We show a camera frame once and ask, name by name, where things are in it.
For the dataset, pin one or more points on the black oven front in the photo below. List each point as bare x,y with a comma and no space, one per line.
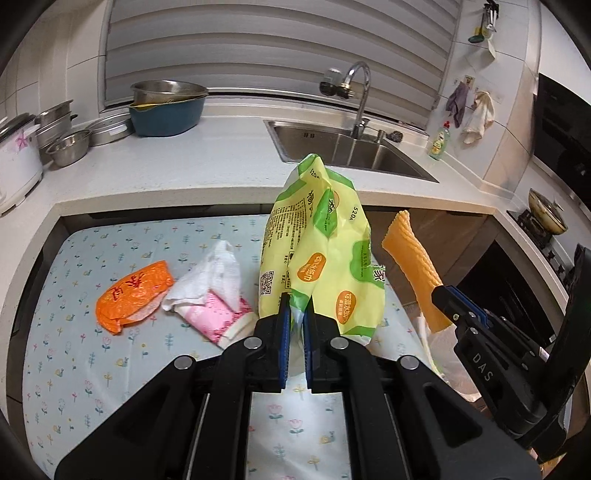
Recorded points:
508,286

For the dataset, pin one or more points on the black range hood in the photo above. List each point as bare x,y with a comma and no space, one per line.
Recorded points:
563,138

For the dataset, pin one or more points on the purple hanging cloth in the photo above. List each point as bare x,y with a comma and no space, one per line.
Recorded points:
458,104

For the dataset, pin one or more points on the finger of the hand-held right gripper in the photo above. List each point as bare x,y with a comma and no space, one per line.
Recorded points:
489,369
471,307

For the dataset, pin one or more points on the white rice cooker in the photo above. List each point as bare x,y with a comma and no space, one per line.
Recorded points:
18,161

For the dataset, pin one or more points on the white hanging cloth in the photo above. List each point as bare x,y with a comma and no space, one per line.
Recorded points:
480,115

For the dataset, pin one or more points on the small steel bowl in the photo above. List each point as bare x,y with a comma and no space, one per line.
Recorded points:
69,147

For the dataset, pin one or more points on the steel wok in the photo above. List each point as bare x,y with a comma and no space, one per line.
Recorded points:
547,212

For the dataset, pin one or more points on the floral tablecloth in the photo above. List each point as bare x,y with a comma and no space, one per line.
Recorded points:
115,392

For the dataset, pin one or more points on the black gas stove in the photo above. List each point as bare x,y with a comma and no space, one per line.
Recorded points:
540,244

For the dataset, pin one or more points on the steel pan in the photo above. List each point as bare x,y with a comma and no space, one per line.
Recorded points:
108,129

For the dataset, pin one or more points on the green hanging ladle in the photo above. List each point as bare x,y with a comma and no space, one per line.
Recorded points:
475,38

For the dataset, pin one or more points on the large steel bowl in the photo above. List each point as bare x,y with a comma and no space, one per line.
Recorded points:
166,90

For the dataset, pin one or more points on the dark scouring ball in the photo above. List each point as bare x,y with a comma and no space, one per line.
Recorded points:
396,137

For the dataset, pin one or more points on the orange wavy sponge cloth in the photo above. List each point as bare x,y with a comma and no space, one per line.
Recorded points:
415,258

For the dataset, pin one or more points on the pink paper cup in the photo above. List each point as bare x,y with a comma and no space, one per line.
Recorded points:
212,318

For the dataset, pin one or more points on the small steel sink fitting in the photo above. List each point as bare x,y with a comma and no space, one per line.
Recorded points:
380,136

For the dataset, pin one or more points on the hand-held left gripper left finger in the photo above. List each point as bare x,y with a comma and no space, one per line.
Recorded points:
285,341

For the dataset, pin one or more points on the white crumpled tissue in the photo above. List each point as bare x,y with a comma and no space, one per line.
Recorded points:
212,272

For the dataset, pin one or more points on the grey window blind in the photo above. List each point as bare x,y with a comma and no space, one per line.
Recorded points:
277,55

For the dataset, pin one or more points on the chrome faucet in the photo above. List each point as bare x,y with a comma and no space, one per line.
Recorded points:
363,92

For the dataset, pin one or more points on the blue plastic basin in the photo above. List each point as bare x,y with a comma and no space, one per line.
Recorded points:
166,121

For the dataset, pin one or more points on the steel sink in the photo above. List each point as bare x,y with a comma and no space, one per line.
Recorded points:
360,154

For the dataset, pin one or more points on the green dish soap bottle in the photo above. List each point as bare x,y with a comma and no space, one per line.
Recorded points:
438,145

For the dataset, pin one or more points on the yellow green snack bag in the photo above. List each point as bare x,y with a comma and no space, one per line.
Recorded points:
323,240

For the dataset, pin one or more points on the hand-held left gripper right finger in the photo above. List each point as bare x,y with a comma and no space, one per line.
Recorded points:
308,350

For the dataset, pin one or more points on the orange plastic bag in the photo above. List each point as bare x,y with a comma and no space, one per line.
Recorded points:
134,295

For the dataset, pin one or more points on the stacked steel pots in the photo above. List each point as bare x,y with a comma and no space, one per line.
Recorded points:
53,117

